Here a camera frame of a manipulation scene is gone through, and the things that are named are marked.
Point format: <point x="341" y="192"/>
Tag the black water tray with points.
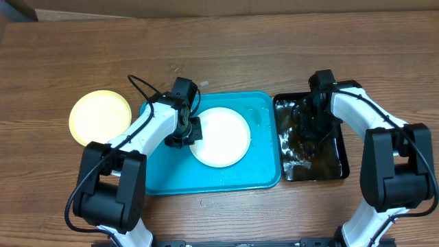
<point x="305" y="159"/>

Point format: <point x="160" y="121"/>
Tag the teal plastic tray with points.
<point x="172" y="171"/>

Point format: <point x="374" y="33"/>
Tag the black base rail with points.
<point x="304" y="242"/>

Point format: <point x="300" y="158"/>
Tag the yellow plate with ketchup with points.
<point x="99" y="116"/>

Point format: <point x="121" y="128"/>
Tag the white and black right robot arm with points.
<point x="397" y="177"/>

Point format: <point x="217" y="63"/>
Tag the white plate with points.
<point x="225" y="138"/>

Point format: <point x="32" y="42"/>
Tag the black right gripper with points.
<point x="309" y="133"/>

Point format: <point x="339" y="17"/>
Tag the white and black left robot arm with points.
<point x="110" y="191"/>

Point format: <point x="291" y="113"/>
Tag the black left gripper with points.
<point x="173" y="142"/>

